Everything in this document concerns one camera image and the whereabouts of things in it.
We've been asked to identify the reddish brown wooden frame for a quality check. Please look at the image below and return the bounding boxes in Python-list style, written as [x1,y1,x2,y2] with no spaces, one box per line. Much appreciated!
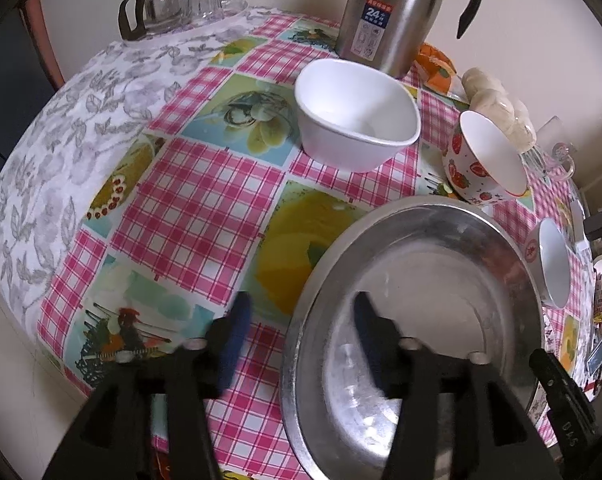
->
[23,0,66,91]

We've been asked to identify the glass coffee pot black handle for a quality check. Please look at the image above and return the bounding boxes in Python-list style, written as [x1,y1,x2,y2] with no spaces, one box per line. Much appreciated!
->
[118,0,189,42]

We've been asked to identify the white grey floral cloth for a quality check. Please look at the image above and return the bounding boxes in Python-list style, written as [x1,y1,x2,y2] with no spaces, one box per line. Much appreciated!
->
[0,7,282,311]

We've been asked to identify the strawberry print bowl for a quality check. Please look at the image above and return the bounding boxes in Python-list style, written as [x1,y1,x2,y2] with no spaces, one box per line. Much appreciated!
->
[442,110,529,206]

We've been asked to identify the pink checkered fruit tablecloth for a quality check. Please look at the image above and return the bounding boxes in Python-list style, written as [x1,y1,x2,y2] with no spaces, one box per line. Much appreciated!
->
[36,7,594,480]

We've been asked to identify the clear glass mug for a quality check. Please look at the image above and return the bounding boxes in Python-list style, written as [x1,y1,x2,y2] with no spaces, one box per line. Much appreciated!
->
[521,115,577,183]

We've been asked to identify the stainless steel thermos jug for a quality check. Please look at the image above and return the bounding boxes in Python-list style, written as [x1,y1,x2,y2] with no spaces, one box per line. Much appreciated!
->
[335,0,484,80]

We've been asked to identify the round metal plate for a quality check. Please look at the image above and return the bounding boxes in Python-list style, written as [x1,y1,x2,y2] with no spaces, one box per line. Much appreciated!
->
[280,195,546,480]

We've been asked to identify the large white bowl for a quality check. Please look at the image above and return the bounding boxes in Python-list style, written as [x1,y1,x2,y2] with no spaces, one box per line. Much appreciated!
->
[294,58,422,173]

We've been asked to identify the white steamed buns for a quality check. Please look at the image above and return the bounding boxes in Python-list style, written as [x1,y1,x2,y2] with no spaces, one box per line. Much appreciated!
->
[461,67,538,153]

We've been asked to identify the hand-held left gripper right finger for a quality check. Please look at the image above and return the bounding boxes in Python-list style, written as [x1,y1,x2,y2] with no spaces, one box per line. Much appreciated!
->
[352,291,562,480]

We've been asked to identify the small white bowl red print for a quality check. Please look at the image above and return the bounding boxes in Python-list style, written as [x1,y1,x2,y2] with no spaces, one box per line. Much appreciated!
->
[525,217,574,309]

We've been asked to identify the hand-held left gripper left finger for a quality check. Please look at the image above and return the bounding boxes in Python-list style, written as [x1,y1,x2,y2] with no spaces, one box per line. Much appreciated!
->
[41,291,254,480]

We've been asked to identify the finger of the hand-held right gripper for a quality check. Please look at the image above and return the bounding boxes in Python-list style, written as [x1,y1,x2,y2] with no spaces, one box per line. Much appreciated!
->
[530,347,598,461]

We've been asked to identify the orange packet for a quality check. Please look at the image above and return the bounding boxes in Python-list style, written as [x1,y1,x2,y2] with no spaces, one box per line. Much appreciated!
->
[413,42,457,93]

